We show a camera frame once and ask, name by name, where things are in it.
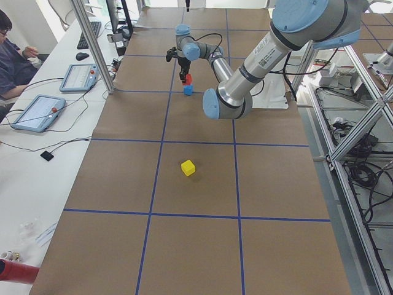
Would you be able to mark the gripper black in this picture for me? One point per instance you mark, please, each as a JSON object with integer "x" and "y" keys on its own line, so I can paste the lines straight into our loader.
{"x": 184, "y": 64}

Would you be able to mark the red block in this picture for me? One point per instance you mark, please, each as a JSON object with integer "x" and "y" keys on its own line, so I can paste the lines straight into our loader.
{"x": 187, "y": 80}

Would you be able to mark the blue block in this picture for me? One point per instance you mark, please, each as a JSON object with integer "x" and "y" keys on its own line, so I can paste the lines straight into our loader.
{"x": 188, "y": 90}

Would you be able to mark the yellow block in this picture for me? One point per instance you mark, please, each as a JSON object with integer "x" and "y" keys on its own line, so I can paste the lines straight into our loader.
{"x": 188, "y": 167}

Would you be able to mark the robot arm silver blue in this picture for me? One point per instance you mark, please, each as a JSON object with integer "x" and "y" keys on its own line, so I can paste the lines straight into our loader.
{"x": 327, "y": 24}
{"x": 382, "y": 62}

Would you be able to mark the black computer monitor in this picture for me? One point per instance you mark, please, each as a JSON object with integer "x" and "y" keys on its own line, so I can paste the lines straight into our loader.
{"x": 120, "y": 18}

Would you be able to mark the far teach pendant tablet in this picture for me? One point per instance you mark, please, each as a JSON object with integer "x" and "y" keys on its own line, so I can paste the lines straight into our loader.
{"x": 79, "y": 78}

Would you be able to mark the teach pendant tablet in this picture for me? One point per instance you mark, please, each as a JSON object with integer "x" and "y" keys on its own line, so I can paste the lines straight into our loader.
{"x": 79, "y": 78}
{"x": 39, "y": 114}

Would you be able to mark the black computer mouse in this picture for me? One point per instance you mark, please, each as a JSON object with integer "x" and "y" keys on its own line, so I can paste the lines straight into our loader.
{"x": 81, "y": 56}

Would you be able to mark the near teach pendant tablet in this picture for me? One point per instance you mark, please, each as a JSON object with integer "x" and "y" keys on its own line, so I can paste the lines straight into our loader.
{"x": 39, "y": 114}

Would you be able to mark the small black square pad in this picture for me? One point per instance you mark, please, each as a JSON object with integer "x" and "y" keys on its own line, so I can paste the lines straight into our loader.
{"x": 46, "y": 155}

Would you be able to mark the seated person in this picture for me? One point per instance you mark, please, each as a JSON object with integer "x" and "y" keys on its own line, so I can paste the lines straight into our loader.
{"x": 16, "y": 69}

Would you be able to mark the red fire extinguisher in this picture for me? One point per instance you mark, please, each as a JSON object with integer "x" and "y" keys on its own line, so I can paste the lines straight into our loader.
{"x": 16, "y": 272}

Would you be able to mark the aluminium frame post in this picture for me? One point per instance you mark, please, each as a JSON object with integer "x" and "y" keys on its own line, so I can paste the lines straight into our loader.
{"x": 81, "y": 16}

